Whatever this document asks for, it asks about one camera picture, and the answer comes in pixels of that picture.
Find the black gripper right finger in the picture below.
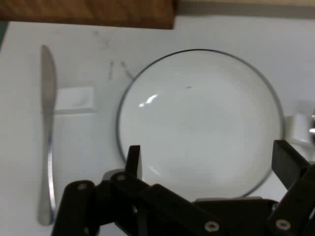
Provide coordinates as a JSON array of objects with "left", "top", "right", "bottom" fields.
[{"left": 267, "top": 139, "right": 315, "bottom": 236}]

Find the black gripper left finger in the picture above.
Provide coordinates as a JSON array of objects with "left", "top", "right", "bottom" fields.
[{"left": 51, "top": 145, "right": 222, "bottom": 236}]

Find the silver table knife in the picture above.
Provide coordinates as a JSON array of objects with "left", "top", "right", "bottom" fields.
[{"left": 37, "top": 44, "right": 58, "bottom": 226}]

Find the white ceramic cutlery rest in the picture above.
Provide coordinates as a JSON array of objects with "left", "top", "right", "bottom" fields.
[
  {"left": 55, "top": 86, "right": 96, "bottom": 115},
  {"left": 285, "top": 102, "right": 312, "bottom": 146}
]

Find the white plate with dark rim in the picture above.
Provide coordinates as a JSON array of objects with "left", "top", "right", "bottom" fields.
[{"left": 116, "top": 49, "right": 287, "bottom": 199}]

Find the dark wooden drawer cabinet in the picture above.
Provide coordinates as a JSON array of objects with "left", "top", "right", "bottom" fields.
[{"left": 0, "top": 0, "right": 178, "bottom": 30}]

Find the green foam tile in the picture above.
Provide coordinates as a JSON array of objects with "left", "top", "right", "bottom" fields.
[{"left": 0, "top": 21, "right": 9, "bottom": 54}]

